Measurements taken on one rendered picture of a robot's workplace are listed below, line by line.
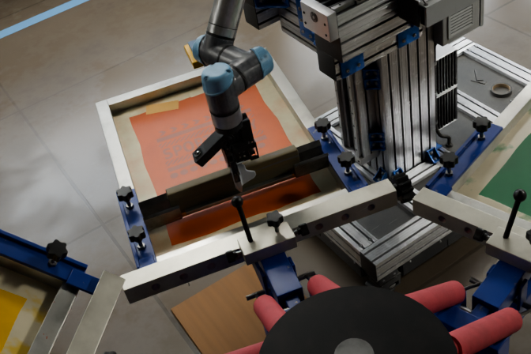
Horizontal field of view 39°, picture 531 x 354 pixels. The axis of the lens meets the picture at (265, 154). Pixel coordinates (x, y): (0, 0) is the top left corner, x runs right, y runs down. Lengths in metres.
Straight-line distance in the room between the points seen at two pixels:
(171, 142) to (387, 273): 1.01
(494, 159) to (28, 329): 1.21
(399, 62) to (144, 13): 2.62
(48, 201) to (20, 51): 1.55
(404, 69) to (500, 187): 0.94
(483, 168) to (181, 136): 0.88
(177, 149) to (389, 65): 0.90
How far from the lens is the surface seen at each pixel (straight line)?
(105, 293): 1.62
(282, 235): 1.72
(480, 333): 1.40
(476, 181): 1.99
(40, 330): 1.61
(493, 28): 4.36
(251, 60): 1.82
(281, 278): 1.69
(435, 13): 2.30
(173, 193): 1.93
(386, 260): 2.78
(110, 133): 2.31
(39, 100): 4.52
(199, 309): 3.02
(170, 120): 2.35
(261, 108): 2.30
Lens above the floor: 2.31
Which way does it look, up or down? 40 degrees down
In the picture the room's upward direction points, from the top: 12 degrees counter-clockwise
